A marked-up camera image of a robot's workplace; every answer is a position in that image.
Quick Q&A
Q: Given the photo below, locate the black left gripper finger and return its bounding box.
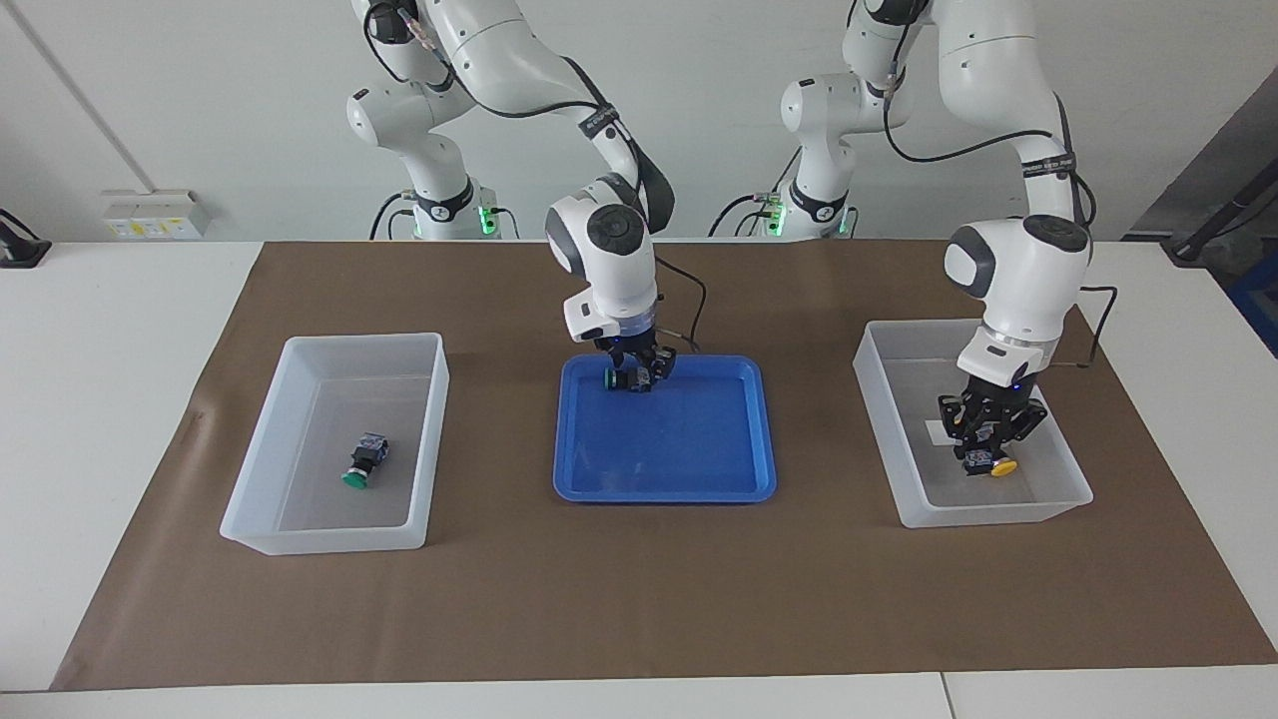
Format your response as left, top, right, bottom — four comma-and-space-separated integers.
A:
1003, 397, 1049, 445
937, 392, 979, 447

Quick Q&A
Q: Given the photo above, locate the translucent white plastic box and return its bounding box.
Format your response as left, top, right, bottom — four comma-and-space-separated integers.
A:
854, 318, 1094, 528
220, 333, 450, 555

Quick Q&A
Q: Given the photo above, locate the blue plastic tray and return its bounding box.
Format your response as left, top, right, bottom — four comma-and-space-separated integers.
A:
552, 354, 778, 503

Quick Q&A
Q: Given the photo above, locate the brown paper table mat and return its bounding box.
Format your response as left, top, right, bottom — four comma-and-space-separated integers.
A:
50, 240, 1278, 692

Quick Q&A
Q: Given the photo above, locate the blue crate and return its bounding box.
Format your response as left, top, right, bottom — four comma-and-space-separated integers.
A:
1226, 250, 1278, 358

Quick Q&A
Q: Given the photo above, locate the black tripod stand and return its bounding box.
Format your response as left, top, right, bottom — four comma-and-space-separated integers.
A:
1163, 165, 1278, 266

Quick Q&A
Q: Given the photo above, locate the black clamp stand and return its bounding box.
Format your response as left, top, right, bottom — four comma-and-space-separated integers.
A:
0, 208, 53, 269

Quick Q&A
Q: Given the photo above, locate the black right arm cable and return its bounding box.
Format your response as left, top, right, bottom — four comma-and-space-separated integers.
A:
364, 0, 707, 354

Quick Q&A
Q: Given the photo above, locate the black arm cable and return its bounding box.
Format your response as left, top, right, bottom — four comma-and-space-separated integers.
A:
364, 0, 707, 354
884, 0, 1118, 370

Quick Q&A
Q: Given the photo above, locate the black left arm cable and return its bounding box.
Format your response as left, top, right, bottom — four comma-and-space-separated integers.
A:
884, 0, 1118, 370

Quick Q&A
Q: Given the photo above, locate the white wall socket box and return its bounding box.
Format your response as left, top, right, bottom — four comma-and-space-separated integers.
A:
103, 190, 211, 241

